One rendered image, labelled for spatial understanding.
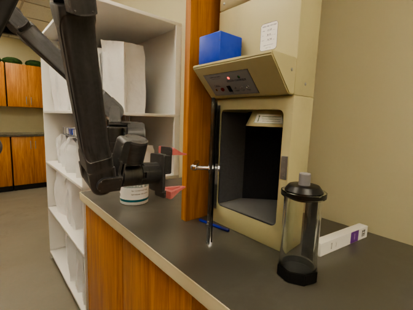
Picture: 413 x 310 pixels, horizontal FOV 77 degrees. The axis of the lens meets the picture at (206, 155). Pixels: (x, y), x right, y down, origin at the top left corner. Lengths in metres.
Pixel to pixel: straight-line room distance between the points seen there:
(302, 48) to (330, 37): 0.45
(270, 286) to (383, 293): 0.27
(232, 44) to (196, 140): 0.36
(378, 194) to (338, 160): 0.18
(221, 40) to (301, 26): 0.23
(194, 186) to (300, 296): 0.54
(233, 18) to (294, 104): 0.38
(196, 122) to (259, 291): 0.60
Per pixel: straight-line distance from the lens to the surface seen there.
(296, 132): 0.81
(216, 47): 0.87
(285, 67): 0.75
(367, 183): 1.17
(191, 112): 0.98
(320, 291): 0.75
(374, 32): 1.21
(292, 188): 0.67
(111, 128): 0.91
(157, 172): 0.69
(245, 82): 0.82
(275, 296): 0.70
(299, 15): 0.84
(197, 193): 1.05
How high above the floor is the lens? 1.33
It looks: 8 degrees down
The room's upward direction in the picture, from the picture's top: 2 degrees clockwise
